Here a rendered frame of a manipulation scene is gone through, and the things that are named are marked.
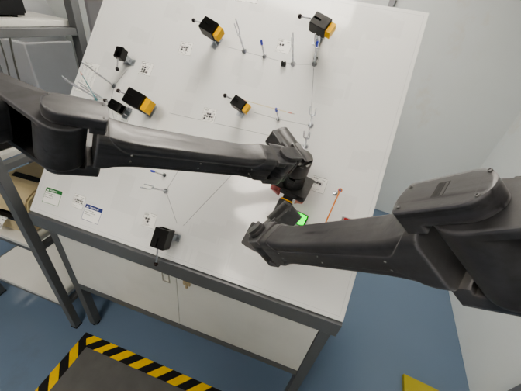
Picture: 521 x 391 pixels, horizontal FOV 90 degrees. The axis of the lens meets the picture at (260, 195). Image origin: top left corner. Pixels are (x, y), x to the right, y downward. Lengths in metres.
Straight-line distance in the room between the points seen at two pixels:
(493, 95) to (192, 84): 2.35
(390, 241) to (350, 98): 0.74
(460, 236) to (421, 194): 0.04
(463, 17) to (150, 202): 2.46
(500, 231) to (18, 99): 0.47
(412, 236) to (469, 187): 0.06
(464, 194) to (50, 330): 1.97
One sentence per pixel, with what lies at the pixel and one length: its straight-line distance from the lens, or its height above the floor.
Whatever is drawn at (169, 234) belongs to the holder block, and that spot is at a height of 1.00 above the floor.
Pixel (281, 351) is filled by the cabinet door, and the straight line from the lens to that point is 1.22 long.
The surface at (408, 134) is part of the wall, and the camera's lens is 2.80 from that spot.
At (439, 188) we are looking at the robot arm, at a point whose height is 1.51.
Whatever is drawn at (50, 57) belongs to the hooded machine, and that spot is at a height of 0.79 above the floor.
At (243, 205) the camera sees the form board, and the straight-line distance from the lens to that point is 0.87.
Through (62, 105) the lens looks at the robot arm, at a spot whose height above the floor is 1.47.
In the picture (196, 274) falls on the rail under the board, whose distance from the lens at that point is 0.93.
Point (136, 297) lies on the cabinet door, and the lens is 1.37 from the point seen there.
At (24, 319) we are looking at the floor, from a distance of 2.11.
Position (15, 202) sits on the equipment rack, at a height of 0.89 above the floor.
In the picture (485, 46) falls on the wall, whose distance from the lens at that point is 2.75.
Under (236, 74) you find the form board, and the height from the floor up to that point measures 1.40.
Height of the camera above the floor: 1.60
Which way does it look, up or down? 35 degrees down
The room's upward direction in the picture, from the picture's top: 10 degrees clockwise
